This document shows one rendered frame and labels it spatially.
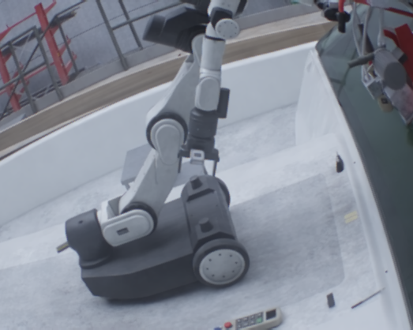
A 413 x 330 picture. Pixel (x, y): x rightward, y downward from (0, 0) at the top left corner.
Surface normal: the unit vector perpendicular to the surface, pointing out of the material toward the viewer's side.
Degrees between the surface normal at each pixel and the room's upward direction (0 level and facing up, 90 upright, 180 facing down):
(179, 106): 90
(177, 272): 90
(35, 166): 90
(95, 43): 90
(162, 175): 113
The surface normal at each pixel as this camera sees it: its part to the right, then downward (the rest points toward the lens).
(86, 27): -0.04, 0.44
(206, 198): -0.37, -0.84
